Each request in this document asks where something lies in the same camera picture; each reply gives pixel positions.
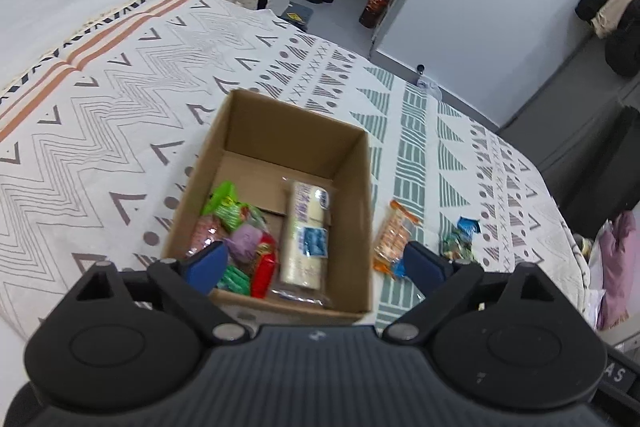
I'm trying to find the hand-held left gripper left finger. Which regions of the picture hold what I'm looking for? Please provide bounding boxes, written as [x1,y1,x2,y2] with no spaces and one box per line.
[65,241,256,345]

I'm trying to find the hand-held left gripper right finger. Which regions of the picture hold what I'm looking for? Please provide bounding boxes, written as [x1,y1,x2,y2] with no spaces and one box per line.
[382,241,571,345]

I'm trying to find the orange-red snack packet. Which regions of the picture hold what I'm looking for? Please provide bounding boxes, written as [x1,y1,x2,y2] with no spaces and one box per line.
[186,214,226,258]

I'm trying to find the dark green snack packet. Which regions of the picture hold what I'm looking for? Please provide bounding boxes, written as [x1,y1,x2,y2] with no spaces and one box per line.
[216,264,252,297]

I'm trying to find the green and brown snack packet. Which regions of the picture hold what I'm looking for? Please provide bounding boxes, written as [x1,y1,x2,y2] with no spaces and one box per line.
[440,229,478,264]

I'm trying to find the orange cracker packet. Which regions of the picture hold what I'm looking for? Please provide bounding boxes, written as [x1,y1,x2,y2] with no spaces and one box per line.
[372,199,420,278]

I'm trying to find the purple snack packet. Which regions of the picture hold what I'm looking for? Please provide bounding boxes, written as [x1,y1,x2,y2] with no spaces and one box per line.
[225,222,266,264]

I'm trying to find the blue candy packet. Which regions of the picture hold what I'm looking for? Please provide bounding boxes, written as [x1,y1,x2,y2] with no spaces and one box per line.
[457,216,482,238]

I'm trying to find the green and red snack packet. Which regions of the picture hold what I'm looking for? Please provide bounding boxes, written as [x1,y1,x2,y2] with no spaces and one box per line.
[201,181,251,230]

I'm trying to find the long white snack packet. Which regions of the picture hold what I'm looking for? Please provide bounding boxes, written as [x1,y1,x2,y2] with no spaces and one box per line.
[270,177,335,308]

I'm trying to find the brown cardboard box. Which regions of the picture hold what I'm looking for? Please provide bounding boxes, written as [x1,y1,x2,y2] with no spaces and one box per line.
[161,88,375,327]

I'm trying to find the pink pillow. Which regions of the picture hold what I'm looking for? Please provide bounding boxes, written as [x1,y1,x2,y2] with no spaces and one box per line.
[595,209,637,333]

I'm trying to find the patterned bed blanket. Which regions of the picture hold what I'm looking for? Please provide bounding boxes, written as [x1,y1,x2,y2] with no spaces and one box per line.
[0,0,586,343]

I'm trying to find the dark cola bottle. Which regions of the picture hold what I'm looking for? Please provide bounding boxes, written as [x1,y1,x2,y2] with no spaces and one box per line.
[359,0,398,29]

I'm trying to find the white bed sheet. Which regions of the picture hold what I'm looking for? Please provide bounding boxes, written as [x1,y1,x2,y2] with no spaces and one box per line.
[0,0,171,82]

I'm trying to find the hanging coats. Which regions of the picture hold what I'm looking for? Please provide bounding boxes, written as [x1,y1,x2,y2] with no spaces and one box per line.
[575,0,640,78]

